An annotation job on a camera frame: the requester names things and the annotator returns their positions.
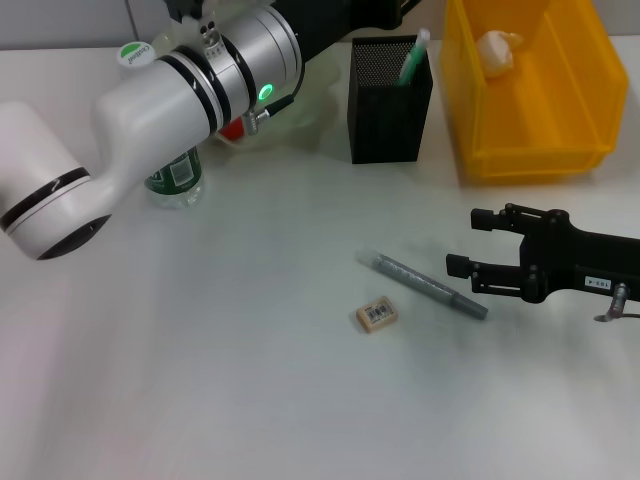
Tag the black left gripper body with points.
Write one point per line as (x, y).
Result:
(340, 20)

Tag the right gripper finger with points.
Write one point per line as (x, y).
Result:
(485, 220)
(459, 265)

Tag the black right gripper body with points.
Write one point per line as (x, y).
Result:
(560, 260)

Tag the mint green retractable pen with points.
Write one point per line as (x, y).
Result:
(414, 60)

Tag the beige eraser with barcode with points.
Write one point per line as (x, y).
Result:
(377, 314)

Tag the red-orange toy orange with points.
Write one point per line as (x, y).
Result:
(232, 132)

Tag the white paper ball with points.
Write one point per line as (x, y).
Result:
(497, 55)

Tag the clear water bottle green label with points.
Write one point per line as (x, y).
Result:
(175, 185)

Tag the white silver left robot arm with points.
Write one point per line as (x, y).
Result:
(150, 100)

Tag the grey marker pen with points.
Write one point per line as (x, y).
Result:
(425, 285)

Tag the translucent green fruit plate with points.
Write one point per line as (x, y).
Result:
(320, 90)

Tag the black mesh pen holder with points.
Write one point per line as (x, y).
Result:
(385, 130)

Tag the yellow plastic bin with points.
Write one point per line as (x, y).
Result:
(540, 125)

